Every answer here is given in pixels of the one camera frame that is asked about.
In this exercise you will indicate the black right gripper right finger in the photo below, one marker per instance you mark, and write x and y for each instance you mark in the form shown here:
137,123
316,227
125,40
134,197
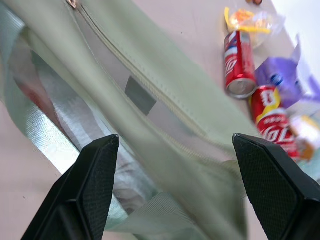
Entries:
277,190

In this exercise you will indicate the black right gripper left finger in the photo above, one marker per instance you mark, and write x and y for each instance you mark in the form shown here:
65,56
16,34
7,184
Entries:
82,195

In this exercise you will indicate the light green zippered pouch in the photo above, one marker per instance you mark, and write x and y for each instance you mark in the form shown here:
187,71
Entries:
140,105

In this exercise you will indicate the yellow and white snack packet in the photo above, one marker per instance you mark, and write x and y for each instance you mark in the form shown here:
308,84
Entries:
303,136

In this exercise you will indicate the red and yellow cola can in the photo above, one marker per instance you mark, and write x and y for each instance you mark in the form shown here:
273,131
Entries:
273,120

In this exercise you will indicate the purple snack wrapper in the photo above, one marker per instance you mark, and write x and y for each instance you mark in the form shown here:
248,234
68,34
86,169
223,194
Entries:
287,80

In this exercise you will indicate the clear bag of yellow snacks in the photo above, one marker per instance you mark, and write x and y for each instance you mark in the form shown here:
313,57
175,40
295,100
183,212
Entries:
252,25

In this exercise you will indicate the small brown object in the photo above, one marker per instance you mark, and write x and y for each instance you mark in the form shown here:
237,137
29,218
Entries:
255,2

